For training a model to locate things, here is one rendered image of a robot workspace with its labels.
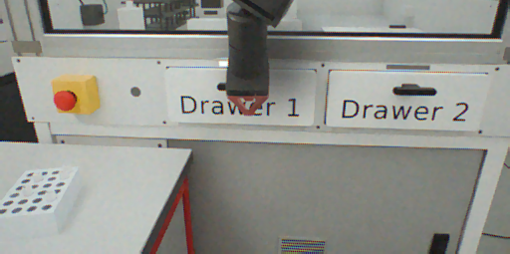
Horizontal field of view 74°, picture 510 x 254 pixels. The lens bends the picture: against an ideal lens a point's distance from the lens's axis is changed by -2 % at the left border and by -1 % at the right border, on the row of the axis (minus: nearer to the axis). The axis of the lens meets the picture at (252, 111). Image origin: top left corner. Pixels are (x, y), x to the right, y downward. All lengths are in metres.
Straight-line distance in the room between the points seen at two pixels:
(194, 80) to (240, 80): 0.16
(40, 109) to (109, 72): 0.19
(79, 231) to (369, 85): 0.53
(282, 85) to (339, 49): 0.12
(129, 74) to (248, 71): 0.29
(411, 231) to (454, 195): 0.13
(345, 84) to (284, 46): 0.13
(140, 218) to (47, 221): 0.12
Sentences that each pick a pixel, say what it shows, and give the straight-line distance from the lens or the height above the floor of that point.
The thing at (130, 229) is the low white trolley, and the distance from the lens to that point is 0.54.
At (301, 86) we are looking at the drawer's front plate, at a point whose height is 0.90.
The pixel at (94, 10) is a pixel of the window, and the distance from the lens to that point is 0.75.
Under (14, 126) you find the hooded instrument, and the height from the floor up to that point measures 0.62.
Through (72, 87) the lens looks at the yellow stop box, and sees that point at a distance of 0.74.
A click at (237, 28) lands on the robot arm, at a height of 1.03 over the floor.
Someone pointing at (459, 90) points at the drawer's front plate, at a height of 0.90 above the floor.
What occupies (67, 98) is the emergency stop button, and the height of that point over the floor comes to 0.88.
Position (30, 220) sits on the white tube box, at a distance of 0.56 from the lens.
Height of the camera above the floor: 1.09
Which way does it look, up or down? 22 degrees down
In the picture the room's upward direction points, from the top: straight up
